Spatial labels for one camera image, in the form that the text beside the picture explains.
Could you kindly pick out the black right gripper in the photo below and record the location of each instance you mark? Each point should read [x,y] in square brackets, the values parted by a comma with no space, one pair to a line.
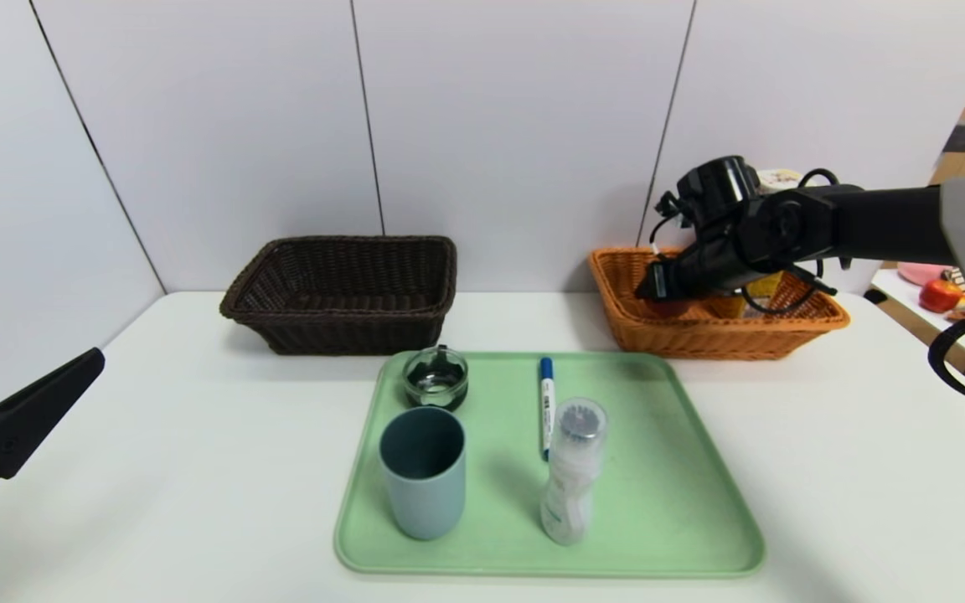
[652,281]

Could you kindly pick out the pink red peach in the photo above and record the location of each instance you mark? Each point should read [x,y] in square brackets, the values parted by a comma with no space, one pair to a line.
[671,308]

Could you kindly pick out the blue white marker pen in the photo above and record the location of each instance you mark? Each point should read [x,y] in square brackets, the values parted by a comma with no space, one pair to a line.
[546,402]

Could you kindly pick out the yellow snack box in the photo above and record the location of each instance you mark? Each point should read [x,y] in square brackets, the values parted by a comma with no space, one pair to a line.
[780,177]

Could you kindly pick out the clear plastic bottle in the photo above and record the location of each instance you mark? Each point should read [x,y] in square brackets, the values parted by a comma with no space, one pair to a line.
[570,494]

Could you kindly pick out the blue grey plastic cup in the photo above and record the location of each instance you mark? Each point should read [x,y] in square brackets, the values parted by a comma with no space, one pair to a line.
[424,502]

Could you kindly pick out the orange wicker basket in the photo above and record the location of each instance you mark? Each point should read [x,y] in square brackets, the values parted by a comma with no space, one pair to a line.
[700,339]

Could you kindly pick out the dark brown wicker basket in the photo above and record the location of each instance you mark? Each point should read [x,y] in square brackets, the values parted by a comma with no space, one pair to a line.
[340,331]

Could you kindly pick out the light green plastic tray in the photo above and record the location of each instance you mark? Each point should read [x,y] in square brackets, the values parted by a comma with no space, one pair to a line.
[658,502]

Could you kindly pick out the dark glass ashtray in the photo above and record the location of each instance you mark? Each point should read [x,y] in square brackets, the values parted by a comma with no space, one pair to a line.
[436,381]

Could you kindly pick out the pink round plush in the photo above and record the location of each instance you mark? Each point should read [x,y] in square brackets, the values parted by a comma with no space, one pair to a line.
[922,275]

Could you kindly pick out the red apple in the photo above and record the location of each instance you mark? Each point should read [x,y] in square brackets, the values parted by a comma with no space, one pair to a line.
[940,297]

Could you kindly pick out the brown white cake toy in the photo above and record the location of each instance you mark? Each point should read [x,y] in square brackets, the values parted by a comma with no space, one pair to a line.
[960,279]

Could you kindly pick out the dark grey wall box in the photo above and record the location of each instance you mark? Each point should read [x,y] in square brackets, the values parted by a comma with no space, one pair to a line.
[961,138]

